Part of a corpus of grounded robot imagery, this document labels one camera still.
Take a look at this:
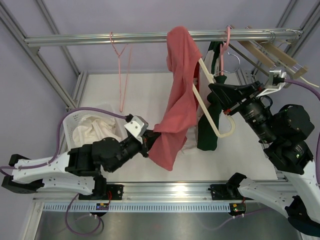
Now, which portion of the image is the wooden hangers bundle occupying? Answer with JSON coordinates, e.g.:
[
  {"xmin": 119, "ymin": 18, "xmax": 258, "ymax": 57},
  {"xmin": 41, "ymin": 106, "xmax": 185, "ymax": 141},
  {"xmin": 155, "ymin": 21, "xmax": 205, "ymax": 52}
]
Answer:
[{"xmin": 226, "ymin": 25, "xmax": 320, "ymax": 88}]

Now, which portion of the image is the thick pink plastic hanger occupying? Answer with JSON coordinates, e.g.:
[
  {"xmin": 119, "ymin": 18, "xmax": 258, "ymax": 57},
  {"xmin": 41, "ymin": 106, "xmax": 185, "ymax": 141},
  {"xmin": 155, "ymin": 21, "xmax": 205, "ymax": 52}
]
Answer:
[{"xmin": 219, "ymin": 25, "xmax": 231, "ymax": 76}]

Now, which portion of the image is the aluminium clothes rail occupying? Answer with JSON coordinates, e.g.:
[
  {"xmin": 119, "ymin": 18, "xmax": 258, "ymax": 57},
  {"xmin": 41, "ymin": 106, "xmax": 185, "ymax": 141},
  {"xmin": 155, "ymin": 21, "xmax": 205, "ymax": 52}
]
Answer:
[{"xmin": 24, "ymin": 28, "xmax": 303, "ymax": 47}]

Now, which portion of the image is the pink t shirt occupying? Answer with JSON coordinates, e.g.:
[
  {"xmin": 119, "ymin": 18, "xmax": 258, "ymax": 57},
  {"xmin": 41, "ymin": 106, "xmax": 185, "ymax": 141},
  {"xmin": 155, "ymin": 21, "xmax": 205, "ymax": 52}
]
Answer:
[{"xmin": 148, "ymin": 26, "xmax": 202, "ymax": 171}]

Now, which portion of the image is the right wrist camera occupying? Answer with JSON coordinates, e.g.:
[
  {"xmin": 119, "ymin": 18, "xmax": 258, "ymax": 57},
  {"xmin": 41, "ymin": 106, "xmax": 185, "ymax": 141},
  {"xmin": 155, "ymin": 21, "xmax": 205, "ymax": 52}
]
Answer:
[{"xmin": 257, "ymin": 67, "xmax": 287, "ymax": 97}]

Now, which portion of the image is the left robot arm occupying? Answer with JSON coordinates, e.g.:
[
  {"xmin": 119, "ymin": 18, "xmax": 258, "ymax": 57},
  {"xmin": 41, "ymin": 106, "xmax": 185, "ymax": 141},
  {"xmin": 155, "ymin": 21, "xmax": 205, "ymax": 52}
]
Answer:
[{"xmin": 1, "ymin": 130, "xmax": 161, "ymax": 200}]

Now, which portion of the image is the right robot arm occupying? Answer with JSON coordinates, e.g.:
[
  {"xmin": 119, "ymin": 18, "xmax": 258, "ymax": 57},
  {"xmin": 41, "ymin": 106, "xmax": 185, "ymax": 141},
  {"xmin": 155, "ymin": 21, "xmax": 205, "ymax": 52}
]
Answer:
[{"xmin": 209, "ymin": 81, "xmax": 320, "ymax": 237}]

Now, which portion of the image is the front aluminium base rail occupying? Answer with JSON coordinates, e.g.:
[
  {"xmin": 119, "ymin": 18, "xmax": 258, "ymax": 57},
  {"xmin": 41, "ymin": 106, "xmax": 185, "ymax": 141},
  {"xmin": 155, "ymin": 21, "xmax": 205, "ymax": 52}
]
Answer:
[{"xmin": 32, "ymin": 179, "xmax": 297, "ymax": 203}]

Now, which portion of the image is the white slotted cable duct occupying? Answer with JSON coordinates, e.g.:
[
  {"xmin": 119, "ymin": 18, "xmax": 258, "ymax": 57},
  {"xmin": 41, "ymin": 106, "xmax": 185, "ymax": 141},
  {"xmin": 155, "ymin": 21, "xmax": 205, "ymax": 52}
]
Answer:
[{"xmin": 43, "ymin": 202, "xmax": 231, "ymax": 213}]

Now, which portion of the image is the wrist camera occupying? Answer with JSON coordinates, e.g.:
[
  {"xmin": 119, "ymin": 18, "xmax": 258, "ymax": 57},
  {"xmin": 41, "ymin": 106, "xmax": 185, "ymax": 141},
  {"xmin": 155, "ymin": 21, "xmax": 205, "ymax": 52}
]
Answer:
[
  {"xmin": 124, "ymin": 114, "xmax": 149, "ymax": 143},
  {"xmin": 257, "ymin": 67, "xmax": 287, "ymax": 97}
]

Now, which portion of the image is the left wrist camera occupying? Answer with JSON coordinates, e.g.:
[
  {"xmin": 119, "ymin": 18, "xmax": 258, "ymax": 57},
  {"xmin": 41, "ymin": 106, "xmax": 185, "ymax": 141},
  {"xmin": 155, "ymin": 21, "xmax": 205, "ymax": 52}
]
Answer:
[{"xmin": 124, "ymin": 114, "xmax": 149, "ymax": 143}]

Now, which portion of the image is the green and white t shirt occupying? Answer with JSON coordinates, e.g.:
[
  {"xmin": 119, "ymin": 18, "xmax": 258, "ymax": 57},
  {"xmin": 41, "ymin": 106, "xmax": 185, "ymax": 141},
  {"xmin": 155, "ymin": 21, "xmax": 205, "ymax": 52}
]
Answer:
[{"xmin": 197, "ymin": 41, "xmax": 227, "ymax": 151}]

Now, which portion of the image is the thin pink wire hanger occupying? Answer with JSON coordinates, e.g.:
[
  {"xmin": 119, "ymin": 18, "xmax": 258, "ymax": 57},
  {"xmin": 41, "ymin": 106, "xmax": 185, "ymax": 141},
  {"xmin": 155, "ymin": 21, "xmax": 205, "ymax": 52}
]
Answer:
[{"xmin": 109, "ymin": 31, "xmax": 133, "ymax": 113}]

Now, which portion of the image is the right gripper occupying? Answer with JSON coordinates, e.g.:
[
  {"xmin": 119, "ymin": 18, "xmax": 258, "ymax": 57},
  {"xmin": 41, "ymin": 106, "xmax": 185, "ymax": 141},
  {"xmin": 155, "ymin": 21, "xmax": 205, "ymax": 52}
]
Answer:
[{"xmin": 208, "ymin": 80, "xmax": 277, "ymax": 143}]

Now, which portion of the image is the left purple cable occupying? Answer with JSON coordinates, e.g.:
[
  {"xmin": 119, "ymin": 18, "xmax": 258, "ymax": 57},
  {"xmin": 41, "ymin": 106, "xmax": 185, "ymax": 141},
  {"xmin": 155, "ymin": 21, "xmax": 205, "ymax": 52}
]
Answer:
[{"xmin": 0, "ymin": 106, "xmax": 131, "ymax": 177}]

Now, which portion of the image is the cream plastic hanger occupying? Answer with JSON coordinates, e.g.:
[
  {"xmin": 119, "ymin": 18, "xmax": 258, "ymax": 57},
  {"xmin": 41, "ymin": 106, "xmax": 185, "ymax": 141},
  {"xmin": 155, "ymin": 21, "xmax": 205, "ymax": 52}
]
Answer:
[{"xmin": 191, "ymin": 52, "xmax": 241, "ymax": 138}]

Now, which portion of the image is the white plastic basket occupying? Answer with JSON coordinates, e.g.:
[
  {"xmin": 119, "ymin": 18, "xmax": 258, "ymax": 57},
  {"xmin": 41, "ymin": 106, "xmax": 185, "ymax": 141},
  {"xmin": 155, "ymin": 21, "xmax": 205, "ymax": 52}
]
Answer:
[{"xmin": 62, "ymin": 101, "xmax": 127, "ymax": 152}]

